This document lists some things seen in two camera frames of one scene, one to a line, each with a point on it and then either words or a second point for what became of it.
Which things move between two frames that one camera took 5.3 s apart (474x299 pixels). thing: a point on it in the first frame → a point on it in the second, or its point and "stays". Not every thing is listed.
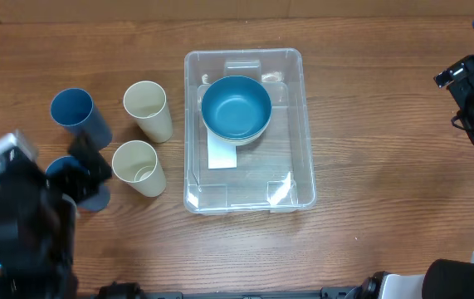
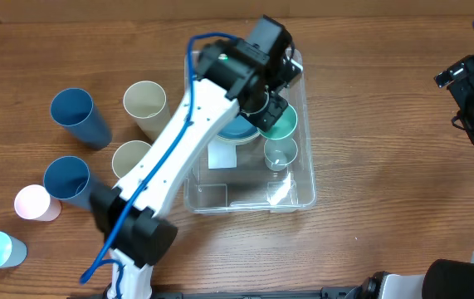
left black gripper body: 63,208 → 266,105
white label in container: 221,155 stays
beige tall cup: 146,101 stays
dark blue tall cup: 73,110 stays
